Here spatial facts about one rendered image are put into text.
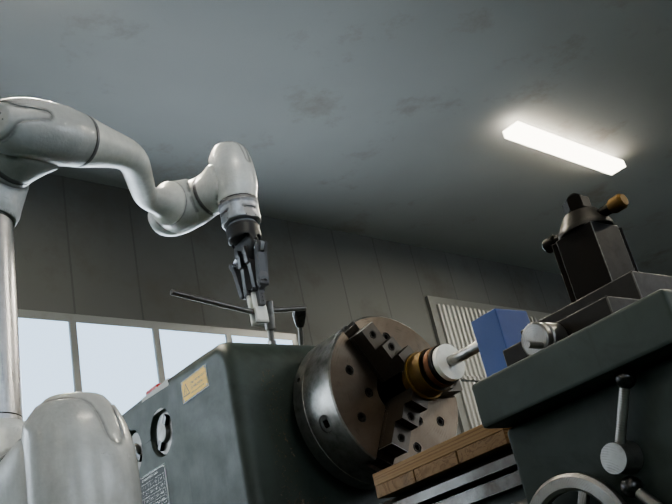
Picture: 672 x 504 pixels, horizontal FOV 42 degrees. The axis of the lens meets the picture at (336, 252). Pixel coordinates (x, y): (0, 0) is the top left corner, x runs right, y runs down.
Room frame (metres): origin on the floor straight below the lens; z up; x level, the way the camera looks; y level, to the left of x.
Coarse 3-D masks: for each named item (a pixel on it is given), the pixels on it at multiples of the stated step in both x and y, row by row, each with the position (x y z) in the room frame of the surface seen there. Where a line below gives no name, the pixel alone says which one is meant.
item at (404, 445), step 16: (400, 400) 1.60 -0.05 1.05; (416, 400) 1.58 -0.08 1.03; (384, 416) 1.63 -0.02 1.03; (400, 416) 1.58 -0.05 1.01; (416, 416) 1.60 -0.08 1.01; (384, 432) 1.61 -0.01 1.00; (400, 432) 1.60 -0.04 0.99; (384, 448) 1.60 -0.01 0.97; (400, 448) 1.59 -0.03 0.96; (384, 464) 1.63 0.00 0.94
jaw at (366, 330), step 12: (372, 324) 1.59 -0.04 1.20; (348, 336) 1.61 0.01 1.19; (360, 336) 1.58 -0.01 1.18; (372, 336) 1.60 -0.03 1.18; (360, 348) 1.61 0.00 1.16; (372, 348) 1.59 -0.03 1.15; (384, 348) 1.58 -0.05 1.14; (396, 348) 1.60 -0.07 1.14; (408, 348) 1.59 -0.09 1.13; (372, 360) 1.61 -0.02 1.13; (384, 360) 1.60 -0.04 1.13; (396, 360) 1.58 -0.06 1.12; (384, 372) 1.62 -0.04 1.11; (396, 372) 1.60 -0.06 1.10
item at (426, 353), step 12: (432, 348) 1.54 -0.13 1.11; (408, 360) 1.57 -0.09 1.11; (420, 360) 1.55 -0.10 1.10; (432, 360) 1.53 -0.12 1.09; (408, 372) 1.57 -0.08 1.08; (420, 372) 1.55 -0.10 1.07; (432, 372) 1.54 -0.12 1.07; (408, 384) 1.57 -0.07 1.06; (420, 384) 1.56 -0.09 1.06; (432, 384) 1.56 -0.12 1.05; (444, 384) 1.55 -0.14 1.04; (420, 396) 1.58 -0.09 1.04; (432, 396) 1.60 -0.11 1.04
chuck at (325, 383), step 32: (384, 320) 1.67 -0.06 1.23; (320, 352) 1.61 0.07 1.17; (352, 352) 1.60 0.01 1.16; (320, 384) 1.58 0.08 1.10; (352, 384) 1.59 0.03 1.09; (384, 384) 1.73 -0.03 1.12; (320, 416) 1.60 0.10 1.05; (352, 416) 1.58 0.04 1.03; (448, 416) 1.74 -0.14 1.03; (352, 448) 1.60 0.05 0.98; (416, 448) 1.68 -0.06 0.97
